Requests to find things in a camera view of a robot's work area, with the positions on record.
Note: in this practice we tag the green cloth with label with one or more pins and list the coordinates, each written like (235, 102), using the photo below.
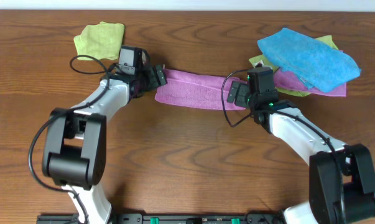
(262, 60)

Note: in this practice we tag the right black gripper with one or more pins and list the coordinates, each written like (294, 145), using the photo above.
(237, 94)

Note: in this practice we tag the blue microfiber cloth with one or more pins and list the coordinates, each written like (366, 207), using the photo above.
(319, 65)

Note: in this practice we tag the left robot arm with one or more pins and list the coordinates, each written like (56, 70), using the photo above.
(75, 147)

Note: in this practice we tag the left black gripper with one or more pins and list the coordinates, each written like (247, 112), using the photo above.
(156, 76)

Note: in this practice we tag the folded light green cloth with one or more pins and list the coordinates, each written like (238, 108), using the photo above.
(101, 41)

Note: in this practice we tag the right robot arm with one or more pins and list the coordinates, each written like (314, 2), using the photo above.
(341, 176)

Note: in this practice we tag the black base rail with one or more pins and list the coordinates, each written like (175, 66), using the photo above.
(249, 218)

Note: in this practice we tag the purple microfiber cloth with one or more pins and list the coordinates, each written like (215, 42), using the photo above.
(196, 91)

